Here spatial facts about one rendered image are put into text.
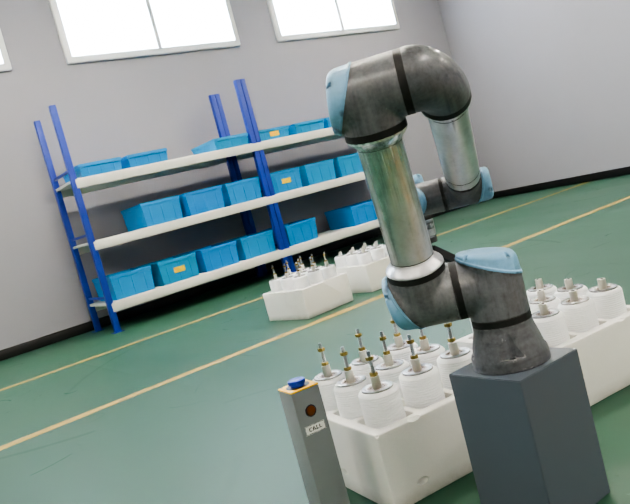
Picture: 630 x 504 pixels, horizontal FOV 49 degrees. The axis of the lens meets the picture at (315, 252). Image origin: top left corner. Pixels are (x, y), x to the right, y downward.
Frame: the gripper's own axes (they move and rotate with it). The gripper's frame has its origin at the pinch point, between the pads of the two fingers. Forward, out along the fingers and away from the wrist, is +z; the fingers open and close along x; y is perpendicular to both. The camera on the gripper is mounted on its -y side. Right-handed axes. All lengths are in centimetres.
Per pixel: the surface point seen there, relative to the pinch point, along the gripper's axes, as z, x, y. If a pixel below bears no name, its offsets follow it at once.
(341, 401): 12.7, -13.5, 27.6
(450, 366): 11.1, 2.0, 5.0
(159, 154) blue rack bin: -104, -452, -132
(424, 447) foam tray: 23.9, 5.5, 21.5
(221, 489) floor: 35, -52, 48
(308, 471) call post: 22, -8, 44
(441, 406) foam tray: 17.0, 6.2, 14.3
